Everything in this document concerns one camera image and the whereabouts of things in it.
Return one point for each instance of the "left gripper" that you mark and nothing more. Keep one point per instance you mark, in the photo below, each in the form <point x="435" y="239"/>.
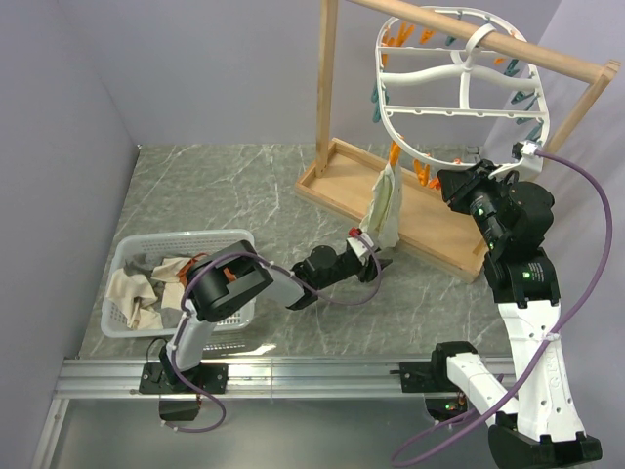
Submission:
<point x="368" y="274"/>

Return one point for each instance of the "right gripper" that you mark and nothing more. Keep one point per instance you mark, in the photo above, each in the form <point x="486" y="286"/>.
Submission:
<point x="453" y="181"/>

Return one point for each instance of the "pale green underwear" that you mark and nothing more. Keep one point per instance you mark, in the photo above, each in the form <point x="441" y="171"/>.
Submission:
<point x="381" y="219"/>

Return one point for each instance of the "white oval clip hanger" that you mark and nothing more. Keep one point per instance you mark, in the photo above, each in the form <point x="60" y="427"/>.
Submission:
<point x="463" y="65"/>

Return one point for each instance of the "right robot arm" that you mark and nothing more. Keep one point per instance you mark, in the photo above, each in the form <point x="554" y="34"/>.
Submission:
<point x="534" y="424"/>

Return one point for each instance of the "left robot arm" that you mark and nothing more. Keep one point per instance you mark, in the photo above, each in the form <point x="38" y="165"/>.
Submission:
<point x="221" y="284"/>

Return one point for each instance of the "wooden hanger rack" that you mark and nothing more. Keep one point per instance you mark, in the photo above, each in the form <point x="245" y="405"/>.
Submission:
<point x="343" y="175"/>

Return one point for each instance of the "teal clothes peg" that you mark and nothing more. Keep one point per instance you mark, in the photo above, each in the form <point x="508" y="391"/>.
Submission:
<point x="538" y="129"/>
<point x="377" y="115"/>
<point x="528" y="98"/>

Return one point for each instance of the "white plastic laundry basket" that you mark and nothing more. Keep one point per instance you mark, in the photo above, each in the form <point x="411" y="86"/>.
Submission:
<point x="160" y="246"/>

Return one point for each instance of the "orange cloth in basket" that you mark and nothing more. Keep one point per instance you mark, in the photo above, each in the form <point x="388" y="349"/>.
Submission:
<point x="182" y="273"/>

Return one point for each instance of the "grey cloth in basket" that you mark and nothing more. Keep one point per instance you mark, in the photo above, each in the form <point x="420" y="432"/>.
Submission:
<point x="139" y="264"/>

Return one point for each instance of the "beige cloth in basket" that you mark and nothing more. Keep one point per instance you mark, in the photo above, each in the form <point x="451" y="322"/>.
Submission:
<point x="142" y="300"/>

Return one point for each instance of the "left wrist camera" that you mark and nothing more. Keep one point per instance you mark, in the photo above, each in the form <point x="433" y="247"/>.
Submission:
<point x="361" y="244"/>

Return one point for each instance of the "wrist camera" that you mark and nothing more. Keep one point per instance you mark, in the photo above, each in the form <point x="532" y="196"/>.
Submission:
<point x="361" y="244"/>
<point x="524" y="153"/>

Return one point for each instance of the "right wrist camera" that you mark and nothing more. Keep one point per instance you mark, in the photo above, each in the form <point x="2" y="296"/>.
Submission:
<point x="524" y="153"/>

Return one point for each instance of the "aluminium mounting rail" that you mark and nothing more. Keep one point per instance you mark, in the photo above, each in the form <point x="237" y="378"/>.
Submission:
<point x="329" y="377"/>

